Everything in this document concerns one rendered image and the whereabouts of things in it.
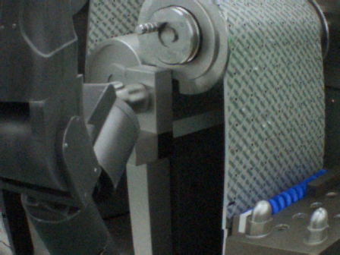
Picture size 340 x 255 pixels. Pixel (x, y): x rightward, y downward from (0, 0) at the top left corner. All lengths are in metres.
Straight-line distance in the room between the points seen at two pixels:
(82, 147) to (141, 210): 0.54
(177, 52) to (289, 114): 0.19
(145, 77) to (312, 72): 0.25
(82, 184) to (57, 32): 0.10
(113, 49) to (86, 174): 0.59
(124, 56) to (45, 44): 0.61
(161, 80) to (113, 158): 0.42
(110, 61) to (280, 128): 0.23
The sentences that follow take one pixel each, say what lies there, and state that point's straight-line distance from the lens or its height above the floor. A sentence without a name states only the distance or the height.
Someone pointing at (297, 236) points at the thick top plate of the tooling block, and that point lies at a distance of 0.95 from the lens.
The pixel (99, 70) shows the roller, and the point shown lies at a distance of 1.13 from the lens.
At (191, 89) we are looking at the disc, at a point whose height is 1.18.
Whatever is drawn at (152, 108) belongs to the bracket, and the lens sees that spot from 1.01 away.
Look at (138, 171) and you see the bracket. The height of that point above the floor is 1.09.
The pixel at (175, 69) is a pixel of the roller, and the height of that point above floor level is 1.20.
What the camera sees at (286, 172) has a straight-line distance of 1.10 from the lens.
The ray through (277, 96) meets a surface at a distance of 1.05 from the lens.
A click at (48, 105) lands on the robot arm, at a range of 0.48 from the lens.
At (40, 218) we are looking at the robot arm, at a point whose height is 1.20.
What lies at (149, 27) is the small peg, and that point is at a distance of 0.98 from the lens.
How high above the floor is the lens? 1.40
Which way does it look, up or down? 15 degrees down
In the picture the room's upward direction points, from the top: 2 degrees counter-clockwise
